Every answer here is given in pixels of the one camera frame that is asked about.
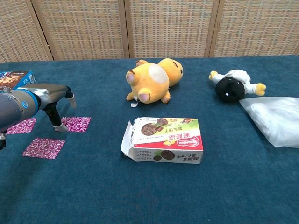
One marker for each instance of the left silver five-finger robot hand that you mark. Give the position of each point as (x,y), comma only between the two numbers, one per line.
(49,93)

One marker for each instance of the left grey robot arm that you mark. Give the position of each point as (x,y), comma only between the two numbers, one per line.
(11,109)

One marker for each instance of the blue chocolate cookie box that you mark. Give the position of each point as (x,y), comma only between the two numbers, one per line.
(14,78)

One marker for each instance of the teal table cloth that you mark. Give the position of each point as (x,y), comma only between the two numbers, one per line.
(70,186)

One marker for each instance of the yellow bear plush toy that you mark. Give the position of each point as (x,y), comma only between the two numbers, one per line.
(149,79)

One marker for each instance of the red and white snack box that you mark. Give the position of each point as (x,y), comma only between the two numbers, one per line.
(168,135)

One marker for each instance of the woven rattan folding screen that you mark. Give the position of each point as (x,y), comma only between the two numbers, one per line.
(163,28)

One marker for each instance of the black and white plush toy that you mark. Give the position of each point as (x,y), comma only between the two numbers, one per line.
(229,88)

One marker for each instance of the white plastic bag package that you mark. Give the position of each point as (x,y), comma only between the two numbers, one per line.
(275,119)

